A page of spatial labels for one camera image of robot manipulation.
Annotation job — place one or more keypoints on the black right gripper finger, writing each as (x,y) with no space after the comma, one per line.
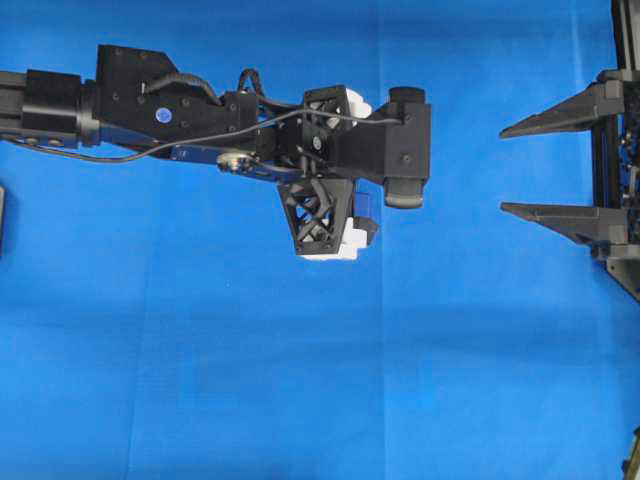
(580,224)
(578,113)

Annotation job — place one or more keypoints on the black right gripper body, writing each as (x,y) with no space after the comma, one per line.
(607,172)

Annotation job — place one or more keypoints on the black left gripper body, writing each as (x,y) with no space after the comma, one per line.
(319,205)

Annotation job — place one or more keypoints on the dark blue block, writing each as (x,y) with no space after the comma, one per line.
(363,205)

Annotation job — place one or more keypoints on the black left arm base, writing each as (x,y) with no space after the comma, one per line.
(2,214)

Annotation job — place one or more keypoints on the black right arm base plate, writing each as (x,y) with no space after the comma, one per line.
(625,19)

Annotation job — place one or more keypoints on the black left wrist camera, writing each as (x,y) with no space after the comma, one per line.
(390,148)

